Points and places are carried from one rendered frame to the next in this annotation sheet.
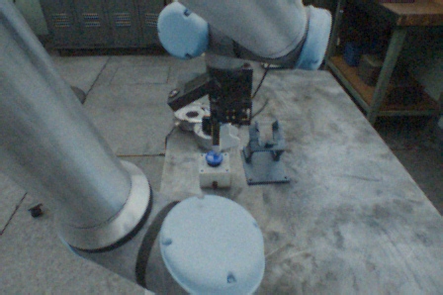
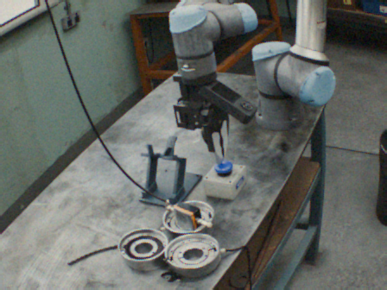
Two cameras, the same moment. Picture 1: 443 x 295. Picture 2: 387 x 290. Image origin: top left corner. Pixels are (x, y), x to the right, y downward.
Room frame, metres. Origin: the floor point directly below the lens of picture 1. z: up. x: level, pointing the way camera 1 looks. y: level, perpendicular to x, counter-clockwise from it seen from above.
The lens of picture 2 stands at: (1.28, 0.49, 1.44)
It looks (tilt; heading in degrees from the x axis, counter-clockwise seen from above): 31 degrees down; 217
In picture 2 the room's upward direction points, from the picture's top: 11 degrees counter-clockwise
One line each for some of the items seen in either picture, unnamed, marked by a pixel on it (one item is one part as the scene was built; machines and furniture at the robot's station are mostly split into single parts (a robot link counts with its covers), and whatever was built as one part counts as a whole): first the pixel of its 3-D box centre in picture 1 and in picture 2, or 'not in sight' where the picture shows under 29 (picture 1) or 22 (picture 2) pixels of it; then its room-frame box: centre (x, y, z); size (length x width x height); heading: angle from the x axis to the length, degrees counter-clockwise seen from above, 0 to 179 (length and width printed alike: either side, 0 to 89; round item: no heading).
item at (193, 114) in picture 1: (192, 117); (193, 256); (0.80, 0.07, 0.82); 0.10 x 0.10 x 0.04
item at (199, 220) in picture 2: (202, 123); (198, 218); (0.72, 0.04, 0.85); 0.17 x 0.02 x 0.04; 80
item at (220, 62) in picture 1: (224, 52); (196, 64); (0.56, -0.01, 1.10); 0.08 x 0.08 x 0.05
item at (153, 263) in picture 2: not in sight; (144, 250); (0.83, -0.03, 0.82); 0.10 x 0.10 x 0.04
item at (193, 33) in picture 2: not in sight; (192, 29); (0.56, -0.01, 1.18); 0.09 x 0.08 x 0.11; 154
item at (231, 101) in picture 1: (228, 93); (199, 97); (0.56, -0.02, 1.02); 0.09 x 0.08 x 0.12; 92
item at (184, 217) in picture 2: not in sight; (185, 217); (0.73, 0.01, 0.85); 0.05 x 0.02 x 0.04; 80
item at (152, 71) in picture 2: not in sight; (218, 27); (-1.72, -1.33, 0.39); 1.50 x 0.62 x 0.78; 2
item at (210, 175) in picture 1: (214, 170); (226, 179); (0.55, 0.01, 0.82); 0.08 x 0.07 x 0.05; 2
